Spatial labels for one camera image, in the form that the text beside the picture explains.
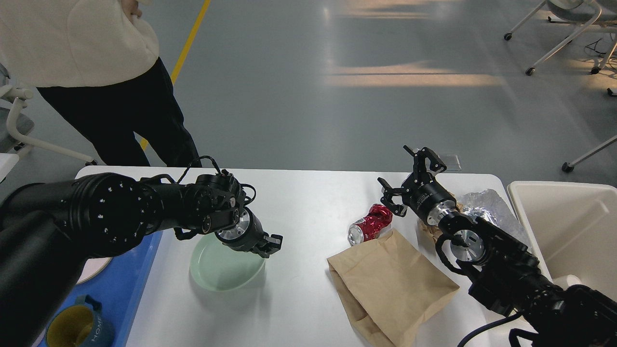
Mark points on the crushed red soda can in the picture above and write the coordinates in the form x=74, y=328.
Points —
x=370, y=226

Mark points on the chair leg with caster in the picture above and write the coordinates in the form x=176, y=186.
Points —
x=569, y=166

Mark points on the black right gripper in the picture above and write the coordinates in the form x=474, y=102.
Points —
x=420, y=191

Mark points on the brown paper bag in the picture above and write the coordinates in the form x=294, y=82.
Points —
x=389, y=289

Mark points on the crumpled aluminium foil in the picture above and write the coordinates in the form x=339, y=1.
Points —
x=489, y=205

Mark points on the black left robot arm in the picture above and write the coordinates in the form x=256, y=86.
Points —
x=50, y=231

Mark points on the white office chair left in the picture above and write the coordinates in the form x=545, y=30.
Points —
x=15, y=126

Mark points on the blue plastic tray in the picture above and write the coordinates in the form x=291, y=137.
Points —
x=119, y=287

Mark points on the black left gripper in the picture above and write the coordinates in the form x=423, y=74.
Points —
x=248, y=236

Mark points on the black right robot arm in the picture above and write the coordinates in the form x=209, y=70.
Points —
x=504, y=275

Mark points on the light green plate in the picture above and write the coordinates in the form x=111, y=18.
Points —
x=218, y=268

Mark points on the person in cream sweater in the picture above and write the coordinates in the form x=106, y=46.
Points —
x=97, y=64

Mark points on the pink plate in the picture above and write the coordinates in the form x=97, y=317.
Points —
x=92, y=268

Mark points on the white plastic bin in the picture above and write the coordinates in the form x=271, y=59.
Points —
x=573, y=230

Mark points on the teal mug yellow inside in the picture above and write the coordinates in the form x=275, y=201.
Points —
x=81, y=325

